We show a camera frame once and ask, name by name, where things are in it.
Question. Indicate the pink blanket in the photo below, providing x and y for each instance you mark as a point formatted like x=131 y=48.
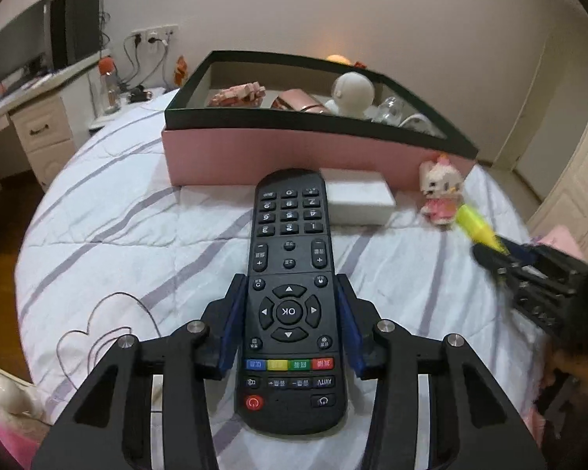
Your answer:
x=5 y=435

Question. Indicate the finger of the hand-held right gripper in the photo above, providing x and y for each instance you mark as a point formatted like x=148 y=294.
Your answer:
x=500 y=264
x=544 y=260

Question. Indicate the black remote control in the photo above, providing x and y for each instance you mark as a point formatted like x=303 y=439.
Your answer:
x=289 y=235

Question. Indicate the white nightstand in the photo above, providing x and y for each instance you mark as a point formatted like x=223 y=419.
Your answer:
x=152 y=95

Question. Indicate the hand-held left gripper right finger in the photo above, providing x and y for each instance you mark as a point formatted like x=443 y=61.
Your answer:
x=349 y=323

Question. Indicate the orange snack bag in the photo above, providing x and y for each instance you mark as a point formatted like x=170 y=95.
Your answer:
x=182 y=71

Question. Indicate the white astronaut toy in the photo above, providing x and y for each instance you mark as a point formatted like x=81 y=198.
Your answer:
x=353 y=93

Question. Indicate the yellow highlighter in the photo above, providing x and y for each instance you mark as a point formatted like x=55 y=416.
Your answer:
x=480 y=227

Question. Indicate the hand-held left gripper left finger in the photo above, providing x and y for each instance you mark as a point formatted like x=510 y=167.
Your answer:
x=237 y=323

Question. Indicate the clear glass ornament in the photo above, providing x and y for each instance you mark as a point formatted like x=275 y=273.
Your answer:
x=388 y=110

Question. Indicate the rose gold cylinder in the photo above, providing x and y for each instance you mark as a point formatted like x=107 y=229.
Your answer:
x=296 y=102

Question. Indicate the black computer monitor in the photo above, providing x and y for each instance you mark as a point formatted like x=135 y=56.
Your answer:
x=22 y=44

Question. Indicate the pink pillow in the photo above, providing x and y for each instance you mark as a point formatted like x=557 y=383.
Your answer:
x=561 y=240

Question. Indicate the black computer tower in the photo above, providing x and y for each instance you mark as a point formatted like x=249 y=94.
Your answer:
x=76 y=27

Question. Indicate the white desk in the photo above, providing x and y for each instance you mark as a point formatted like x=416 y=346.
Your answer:
x=44 y=132

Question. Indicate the small black device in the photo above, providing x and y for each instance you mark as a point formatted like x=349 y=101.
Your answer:
x=137 y=94

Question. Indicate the pink cat block figure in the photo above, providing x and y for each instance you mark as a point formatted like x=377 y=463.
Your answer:
x=441 y=191

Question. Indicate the white wall outlet strip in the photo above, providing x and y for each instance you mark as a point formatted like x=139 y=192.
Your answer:
x=154 y=34

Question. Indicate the small white box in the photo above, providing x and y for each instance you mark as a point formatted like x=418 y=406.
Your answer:
x=357 y=198

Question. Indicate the orange octopus plush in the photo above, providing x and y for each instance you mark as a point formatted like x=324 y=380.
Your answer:
x=338 y=58

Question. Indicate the pink block toy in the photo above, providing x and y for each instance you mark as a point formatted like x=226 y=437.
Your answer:
x=237 y=94

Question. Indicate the bottle with orange cap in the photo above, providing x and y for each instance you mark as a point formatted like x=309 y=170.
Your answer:
x=109 y=88

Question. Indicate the white bed rail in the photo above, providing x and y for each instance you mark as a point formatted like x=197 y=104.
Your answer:
x=12 y=394

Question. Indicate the pink box with black rim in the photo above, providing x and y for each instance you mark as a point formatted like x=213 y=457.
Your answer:
x=255 y=156

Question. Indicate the white striped quilt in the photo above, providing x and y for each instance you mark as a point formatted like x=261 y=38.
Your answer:
x=127 y=235

